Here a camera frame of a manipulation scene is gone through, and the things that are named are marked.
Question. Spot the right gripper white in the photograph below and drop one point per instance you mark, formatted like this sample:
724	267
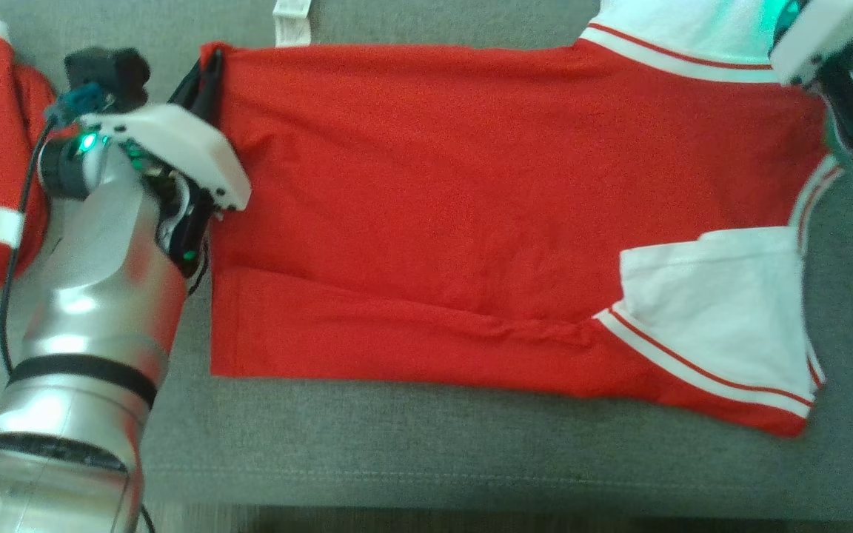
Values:
834	29

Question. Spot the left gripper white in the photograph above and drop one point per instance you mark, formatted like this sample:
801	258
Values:
189	155

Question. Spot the red shirt with white sleeves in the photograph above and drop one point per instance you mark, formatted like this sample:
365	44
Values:
434	185

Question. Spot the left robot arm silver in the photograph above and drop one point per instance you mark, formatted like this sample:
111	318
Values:
93	296

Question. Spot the white fabric tag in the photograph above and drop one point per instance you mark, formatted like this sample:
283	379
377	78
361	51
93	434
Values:
292	22

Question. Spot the grey sofa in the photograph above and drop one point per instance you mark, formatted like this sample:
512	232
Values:
471	459

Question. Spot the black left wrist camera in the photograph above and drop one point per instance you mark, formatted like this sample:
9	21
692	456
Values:
108	70

